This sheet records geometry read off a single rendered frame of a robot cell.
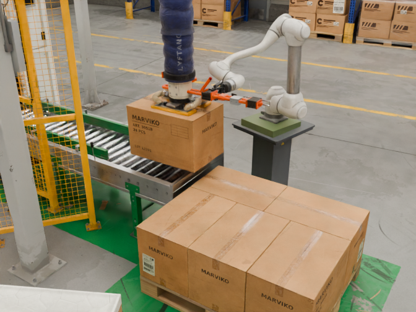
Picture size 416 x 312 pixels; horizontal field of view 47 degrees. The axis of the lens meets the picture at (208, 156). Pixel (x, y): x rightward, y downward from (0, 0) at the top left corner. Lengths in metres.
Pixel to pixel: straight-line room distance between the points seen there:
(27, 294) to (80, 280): 1.62
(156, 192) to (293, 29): 1.53
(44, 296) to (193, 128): 1.69
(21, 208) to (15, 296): 1.47
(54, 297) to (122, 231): 2.10
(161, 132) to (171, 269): 0.98
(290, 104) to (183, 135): 0.91
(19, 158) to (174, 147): 1.04
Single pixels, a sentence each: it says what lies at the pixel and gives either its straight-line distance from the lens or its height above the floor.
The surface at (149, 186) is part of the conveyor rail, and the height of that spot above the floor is 0.53.
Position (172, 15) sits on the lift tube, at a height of 1.73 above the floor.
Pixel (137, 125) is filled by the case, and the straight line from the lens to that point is 3.59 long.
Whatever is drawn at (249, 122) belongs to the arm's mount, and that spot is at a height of 0.80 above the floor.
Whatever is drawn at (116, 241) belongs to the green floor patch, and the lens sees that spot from 3.92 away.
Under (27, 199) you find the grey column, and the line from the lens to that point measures 3.44.
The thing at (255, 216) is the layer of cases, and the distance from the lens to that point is 3.18.
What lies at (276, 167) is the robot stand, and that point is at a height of 0.41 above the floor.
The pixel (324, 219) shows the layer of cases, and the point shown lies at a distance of 3.23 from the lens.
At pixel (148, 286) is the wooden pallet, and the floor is 0.08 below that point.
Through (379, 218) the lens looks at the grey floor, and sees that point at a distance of 4.37.
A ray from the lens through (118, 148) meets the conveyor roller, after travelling 4.15.
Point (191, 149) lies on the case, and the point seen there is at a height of 0.85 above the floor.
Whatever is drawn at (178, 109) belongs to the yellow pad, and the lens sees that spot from 3.38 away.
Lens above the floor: 2.31
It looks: 27 degrees down
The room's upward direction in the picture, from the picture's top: straight up
